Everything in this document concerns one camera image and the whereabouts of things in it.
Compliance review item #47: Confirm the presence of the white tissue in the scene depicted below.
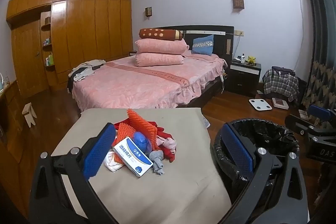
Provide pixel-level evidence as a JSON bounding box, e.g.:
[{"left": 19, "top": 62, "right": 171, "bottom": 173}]
[{"left": 104, "top": 152, "right": 125, "bottom": 172}]

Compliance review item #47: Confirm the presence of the grey sock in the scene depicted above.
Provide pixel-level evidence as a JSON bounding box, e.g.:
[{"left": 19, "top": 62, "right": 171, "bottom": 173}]
[{"left": 150, "top": 150, "right": 166, "bottom": 175}]

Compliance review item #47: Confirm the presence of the white bathroom scale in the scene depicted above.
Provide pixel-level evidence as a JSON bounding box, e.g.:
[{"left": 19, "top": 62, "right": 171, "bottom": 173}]
[{"left": 249, "top": 98, "right": 272, "bottom": 111}]

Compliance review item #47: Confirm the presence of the bed with pink bedspread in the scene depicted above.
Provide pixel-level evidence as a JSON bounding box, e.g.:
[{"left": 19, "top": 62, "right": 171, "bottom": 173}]
[{"left": 67, "top": 26, "right": 234, "bottom": 110}]

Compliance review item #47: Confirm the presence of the black headboard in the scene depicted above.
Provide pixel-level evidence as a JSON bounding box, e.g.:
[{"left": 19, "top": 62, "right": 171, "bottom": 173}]
[{"left": 155, "top": 26, "right": 234, "bottom": 62}]

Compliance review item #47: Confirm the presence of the white wall pipe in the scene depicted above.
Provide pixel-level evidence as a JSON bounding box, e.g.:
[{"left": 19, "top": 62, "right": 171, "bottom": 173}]
[{"left": 296, "top": 0, "right": 306, "bottom": 75}]

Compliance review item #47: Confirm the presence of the black lined trash bin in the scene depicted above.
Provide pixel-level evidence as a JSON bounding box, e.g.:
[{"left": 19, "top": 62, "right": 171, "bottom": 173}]
[{"left": 213, "top": 118, "right": 301, "bottom": 224}]

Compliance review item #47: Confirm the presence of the brown dotted bolster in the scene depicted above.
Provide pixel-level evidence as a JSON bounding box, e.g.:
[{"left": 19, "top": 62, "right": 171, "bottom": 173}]
[{"left": 139, "top": 28, "right": 185, "bottom": 42}]

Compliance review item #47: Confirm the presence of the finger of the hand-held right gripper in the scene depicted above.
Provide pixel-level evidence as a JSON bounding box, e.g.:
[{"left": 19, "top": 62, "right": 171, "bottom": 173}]
[
  {"left": 285, "top": 114, "right": 315, "bottom": 138},
  {"left": 307, "top": 105, "right": 336, "bottom": 126}
]

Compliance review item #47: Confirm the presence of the blue pillow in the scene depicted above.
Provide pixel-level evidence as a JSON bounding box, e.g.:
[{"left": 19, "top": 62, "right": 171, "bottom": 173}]
[{"left": 192, "top": 34, "right": 215, "bottom": 55}]

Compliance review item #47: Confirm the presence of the red glove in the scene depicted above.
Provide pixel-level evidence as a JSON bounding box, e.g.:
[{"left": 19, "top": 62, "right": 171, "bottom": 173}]
[{"left": 157, "top": 135, "right": 179, "bottom": 163}]

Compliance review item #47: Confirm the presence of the dark hoodie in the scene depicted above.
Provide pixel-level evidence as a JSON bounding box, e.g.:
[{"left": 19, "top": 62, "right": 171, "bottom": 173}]
[{"left": 272, "top": 66, "right": 296, "bottom": 76}]

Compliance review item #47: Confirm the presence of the beige table cover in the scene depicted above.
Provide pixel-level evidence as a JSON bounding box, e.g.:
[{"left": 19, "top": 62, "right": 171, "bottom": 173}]
[{"left": 51, "top": 108, "right": 233, "bottom": 224}]

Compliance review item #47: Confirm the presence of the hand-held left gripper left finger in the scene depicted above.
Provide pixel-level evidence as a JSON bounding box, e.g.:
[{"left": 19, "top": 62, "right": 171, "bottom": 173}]
[{"left": 29, "top": 122, "right": 124, "bottom": 224}]

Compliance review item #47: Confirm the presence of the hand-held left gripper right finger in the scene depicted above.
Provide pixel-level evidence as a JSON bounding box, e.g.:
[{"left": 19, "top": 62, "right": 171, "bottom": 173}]
[{"left": 220, "top": 123, "right": 309, "bottom": 224}]

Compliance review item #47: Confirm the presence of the pink folded quilt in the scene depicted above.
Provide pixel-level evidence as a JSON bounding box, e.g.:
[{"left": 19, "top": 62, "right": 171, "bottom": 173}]
[
  {"left": 135, "top": 38, "right": 190, "bottom": 54},
  {"left": 135, "top": 52, "right": 184, "bottom": 67}
]

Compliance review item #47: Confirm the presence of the orange foam net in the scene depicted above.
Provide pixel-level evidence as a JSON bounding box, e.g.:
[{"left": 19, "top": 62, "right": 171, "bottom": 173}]
[{"left": 115, "top": 109, "right": 159, "bottom": 151}]

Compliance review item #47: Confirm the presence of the pink sock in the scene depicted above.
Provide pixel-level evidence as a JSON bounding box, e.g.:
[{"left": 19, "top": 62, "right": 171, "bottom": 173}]
[{"left": 161, "top": 137, "right": 177, "bottom": 153}]

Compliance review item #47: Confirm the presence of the wooden side cabinet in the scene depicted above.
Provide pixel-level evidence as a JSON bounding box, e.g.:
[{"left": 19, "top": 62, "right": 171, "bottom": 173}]
[{"left": 0, "top": 80, "right": 29, "bottom": 164}]

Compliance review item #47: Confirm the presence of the wooden wardrobe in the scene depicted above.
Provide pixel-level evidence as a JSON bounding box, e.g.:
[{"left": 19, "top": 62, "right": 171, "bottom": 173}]
[{"left": 6, "top": 0, "right": 132, "bottom": 98}]

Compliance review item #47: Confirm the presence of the small wooden stool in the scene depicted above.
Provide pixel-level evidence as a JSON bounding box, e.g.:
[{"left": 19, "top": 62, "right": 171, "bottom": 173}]
[{"left": 22, "top": 102, "right": 37, "bottom": 127}]

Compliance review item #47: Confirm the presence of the plaid cloth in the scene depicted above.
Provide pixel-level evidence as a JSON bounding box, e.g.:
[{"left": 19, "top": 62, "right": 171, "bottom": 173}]
[{"left": 262, "top": 68, "right": 300, "bottom": 102}]

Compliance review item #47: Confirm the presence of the patterned dark curtain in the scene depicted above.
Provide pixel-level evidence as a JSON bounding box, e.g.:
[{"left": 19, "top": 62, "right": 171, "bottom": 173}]
[{"left": 293, "top": 0, "right": 336, "bottom": 122}]

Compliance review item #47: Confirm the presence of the pile of light clothes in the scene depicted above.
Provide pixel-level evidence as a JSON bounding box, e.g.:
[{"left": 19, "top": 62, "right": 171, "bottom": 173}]
[{"left": 68, "top": 59, "right": 107, "bottom": 83}]

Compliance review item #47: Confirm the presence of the red topped scale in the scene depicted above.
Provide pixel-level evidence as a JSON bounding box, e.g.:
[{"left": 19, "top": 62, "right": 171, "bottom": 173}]
[{"left": 272, "top": 97, "right": 289, "bottom": 109}]

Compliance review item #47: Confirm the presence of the white and blue box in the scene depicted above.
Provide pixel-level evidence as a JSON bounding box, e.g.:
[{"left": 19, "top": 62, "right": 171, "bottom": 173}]
[{"left": 112, "top": 136, "right": 154, "bottom": 178}]

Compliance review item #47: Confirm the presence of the black nightstand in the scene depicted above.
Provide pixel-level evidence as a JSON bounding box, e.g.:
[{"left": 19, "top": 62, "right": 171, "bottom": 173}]
[{"left": 226, "top": 60, "right": 262, "bottom": 97}]

